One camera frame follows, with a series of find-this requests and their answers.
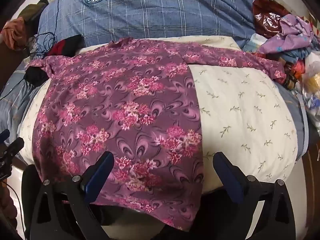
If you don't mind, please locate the black cable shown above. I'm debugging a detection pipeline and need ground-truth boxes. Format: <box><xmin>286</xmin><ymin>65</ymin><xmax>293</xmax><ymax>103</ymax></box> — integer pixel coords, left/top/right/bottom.
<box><xmin>24</xmin><ymin>0</ymin><xmax>63</xmax><ymax>80</ymax></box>

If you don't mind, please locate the orange cloth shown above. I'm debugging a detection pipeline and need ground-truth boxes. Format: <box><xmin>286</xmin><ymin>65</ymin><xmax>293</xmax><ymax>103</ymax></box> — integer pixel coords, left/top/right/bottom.
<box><xmin>0</xmin><ymin>17</ymin><xmax>30</xmax><ymax>51</ymax></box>

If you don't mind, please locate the black and red garment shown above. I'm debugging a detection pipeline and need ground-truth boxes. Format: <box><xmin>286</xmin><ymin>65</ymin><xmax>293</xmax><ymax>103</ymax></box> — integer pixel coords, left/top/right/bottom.
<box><xmin>49</xmin><ymin>34</ymin><xmax>84</xmax><ymax>57</ymax></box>

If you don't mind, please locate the small black cloth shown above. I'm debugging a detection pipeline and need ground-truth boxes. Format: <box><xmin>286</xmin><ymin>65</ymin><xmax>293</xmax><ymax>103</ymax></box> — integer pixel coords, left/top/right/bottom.
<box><xmin>26</xmin><ymin>64</ymin><xmax>50</xmax><ymax>83</ymax></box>

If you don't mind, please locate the clear plastic bag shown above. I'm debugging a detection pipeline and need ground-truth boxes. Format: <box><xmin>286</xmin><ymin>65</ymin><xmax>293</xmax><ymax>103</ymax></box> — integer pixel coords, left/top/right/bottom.
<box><xmin>299</xmin><ymin>51</ymin><xmax>320</xmax><ymax>133</ymax></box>

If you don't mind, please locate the olive green cloth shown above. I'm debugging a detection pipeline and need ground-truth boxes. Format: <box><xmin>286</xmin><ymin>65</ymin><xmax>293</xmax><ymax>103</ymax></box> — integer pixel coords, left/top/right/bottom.
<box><xmin>19</xmin><ymin>0</ymin><xmax>50</xmax><ymax>22</ymax></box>

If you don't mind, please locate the person's left forearm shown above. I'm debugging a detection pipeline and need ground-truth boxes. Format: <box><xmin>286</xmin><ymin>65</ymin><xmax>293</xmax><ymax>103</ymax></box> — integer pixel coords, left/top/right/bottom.
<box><xmin>0</xmin><ymin>181</ymin><xmax>17</xmax><ymax>240</ymax></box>

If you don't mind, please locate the cream leaf-print quilt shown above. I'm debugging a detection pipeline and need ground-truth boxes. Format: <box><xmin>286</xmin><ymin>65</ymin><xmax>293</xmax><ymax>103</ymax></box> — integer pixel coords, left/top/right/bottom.
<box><xmin>19</xmin><ymin>35</ymin><xmax>300</xmax><ymax>240</ymax></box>

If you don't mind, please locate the blue plaid blanket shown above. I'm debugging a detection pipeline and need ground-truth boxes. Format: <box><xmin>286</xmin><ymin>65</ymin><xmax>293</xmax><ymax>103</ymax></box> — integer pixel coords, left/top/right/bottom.
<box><xmin>37</xmin><ymin>0</ymin><xmax>274</xmax><ymax>49</ymax></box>

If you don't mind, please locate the red plastic bag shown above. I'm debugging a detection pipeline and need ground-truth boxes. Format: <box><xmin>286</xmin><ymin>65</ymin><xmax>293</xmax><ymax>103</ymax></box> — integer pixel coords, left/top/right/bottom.
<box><xmin>252</xmin><ymin>0</ymin><xmax>290</xmax><ymax>39</ymax></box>

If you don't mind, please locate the lilac printed cloth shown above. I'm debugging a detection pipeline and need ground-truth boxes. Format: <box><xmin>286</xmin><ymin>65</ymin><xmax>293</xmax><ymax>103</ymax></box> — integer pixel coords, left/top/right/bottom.
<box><xmin>259</xmin><ymin>14</ymin><xmax>315</xmax><ymax>55</ymax></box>

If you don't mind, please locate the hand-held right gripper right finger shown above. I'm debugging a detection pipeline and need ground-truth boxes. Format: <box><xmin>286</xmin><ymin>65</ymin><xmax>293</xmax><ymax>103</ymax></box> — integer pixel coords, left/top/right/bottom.
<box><xmin>212</xmin><ymin>151</ymin><xmax>297</xmax><ymax>240</ymax></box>

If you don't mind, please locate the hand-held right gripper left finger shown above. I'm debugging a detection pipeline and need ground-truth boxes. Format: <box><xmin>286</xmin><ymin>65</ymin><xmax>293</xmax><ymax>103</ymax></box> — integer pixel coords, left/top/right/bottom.
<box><xmin>30</xmin><ymin>151</ymin><xmax>115</xmax><ymax>240</ymax></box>

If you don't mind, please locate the purple floral shirt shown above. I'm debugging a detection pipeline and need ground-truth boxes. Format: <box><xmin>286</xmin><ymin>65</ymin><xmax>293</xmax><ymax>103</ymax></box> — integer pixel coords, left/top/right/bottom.
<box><xmin>31</xmin><ymin>37</ymin><xmax>287</xmax><ymax>232</ymax></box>

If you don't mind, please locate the red and black patterned cloth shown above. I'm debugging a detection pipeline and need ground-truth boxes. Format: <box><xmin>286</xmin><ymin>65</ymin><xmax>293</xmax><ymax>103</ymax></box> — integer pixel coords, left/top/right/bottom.
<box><xmin>282</xmin><ymin>57</ymin><xmax>308</xmax><ymax>91</ymax></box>

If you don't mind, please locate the blue striped bedsheet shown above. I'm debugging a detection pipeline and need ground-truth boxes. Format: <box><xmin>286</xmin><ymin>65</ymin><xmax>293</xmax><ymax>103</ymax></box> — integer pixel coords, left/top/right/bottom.
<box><xmin>0</xmin><ymin>69</ymin><xmax>47</xmax><ymax>144</ymax></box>

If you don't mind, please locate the light blue plastic packet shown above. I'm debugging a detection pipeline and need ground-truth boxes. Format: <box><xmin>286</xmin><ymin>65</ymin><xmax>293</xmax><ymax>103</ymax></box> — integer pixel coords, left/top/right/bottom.
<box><xmin>243</xmin><ymin>33</ymin><xmax>263</xmax><ymax>53</ymax></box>

